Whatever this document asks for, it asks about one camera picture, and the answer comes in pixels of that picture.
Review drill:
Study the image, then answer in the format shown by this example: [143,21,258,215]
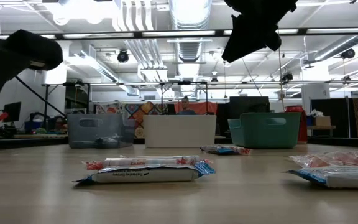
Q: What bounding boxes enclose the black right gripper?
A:
[221,0,298,63]

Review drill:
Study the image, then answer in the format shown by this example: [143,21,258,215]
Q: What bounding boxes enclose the red white candy roll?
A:
[228,146,252,156]
[82,157,213,171]

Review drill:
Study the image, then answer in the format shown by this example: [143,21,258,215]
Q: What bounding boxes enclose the clear bag orange gummies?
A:
[289,151,358,169]

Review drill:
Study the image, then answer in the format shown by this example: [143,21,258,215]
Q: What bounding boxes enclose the large black monitor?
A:
[229,96,270,119]

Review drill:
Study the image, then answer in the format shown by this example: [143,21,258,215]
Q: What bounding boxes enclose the red cloth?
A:
[174,101,218,116]

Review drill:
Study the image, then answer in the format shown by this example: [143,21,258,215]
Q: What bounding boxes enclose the person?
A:
[176,95,198,116]

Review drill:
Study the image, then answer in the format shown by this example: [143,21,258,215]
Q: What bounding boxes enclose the teal plastic bin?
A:
[227,111,301,149]

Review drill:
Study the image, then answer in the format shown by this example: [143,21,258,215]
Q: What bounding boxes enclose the white plastic bin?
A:
[142,114,218,149]

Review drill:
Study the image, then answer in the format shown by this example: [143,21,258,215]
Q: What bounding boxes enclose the black ceiling spotlight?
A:
[339,47,356,60]
[116,49,130,63]

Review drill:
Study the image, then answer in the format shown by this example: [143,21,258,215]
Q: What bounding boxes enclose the cardboard box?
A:
[314,115,332,127]

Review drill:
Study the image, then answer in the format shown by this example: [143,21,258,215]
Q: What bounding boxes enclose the wooden side table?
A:
[306,124,337,138]

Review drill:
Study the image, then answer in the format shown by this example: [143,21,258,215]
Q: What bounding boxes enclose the black partition panel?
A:
[310,97,351,139]

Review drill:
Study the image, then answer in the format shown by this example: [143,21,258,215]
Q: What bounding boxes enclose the colourful patchwork quilt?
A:
[94,101,169,139]

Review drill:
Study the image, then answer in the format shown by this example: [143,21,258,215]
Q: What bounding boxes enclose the black overhead light beam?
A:
[0,27,358,42]

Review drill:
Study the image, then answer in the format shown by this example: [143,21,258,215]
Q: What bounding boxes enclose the grey translucent plastic bin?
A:
[65,112,135,149]

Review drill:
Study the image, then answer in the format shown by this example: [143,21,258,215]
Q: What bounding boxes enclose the blue storage box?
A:
[24,120,43,131]

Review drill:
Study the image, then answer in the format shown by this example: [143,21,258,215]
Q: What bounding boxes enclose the small black monitor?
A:
[3,101,22,123]

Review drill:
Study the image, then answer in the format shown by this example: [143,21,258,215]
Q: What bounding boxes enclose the thin hanging cable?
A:
[274,46,285,110]

